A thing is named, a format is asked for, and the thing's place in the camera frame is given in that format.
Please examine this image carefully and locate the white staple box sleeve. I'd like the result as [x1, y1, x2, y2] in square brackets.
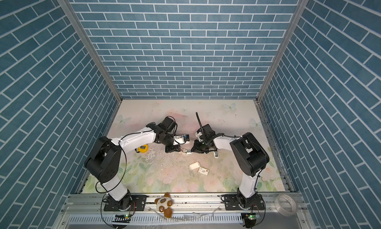
[198, 167, 209, 175]

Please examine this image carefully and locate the brown white plush toy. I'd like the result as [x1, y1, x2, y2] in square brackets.
[154, 192, 173, 219]

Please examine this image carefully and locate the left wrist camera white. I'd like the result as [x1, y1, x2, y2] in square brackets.
[173, 135, 190, 145]

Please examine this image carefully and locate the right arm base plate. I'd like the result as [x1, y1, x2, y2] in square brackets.
[220, 193, 266, 211]

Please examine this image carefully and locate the cardboard staple tray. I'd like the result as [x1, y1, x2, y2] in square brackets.
[189, 161, 200, 170]

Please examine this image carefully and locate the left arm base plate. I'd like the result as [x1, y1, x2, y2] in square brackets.
[102, 194, 147, 212]

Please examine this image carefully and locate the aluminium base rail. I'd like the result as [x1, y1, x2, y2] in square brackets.
[53, 192, 315, 229]

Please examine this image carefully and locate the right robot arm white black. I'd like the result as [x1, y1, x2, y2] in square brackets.
[191, 124, 269, 199]

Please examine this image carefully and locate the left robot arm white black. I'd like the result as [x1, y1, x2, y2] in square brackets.
[84, 116, 180, 208]

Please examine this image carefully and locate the clear tape roll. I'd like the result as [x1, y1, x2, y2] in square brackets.
[274, 193, 298, 217]

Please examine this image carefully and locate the yellow tape measure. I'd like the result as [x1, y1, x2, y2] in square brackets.
[136, 144, 148, 153]

